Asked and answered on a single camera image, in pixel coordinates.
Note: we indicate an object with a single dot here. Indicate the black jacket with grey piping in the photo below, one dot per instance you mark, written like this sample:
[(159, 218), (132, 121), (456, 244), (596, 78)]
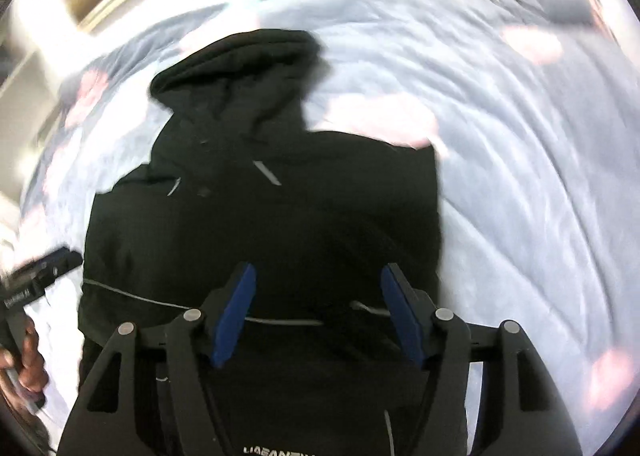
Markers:
[(234, 177)]

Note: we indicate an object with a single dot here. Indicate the grey floral bed quilt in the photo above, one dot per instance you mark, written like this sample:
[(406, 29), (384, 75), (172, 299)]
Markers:
[(535, 115)]

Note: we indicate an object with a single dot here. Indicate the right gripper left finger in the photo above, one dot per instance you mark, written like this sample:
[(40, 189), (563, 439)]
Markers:
[(151, 391)]

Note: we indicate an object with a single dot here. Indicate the person's left hand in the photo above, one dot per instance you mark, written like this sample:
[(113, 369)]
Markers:
[(31, 375)]

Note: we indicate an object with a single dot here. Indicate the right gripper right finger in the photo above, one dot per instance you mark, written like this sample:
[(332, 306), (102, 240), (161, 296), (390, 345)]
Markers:
[(521, 409)]

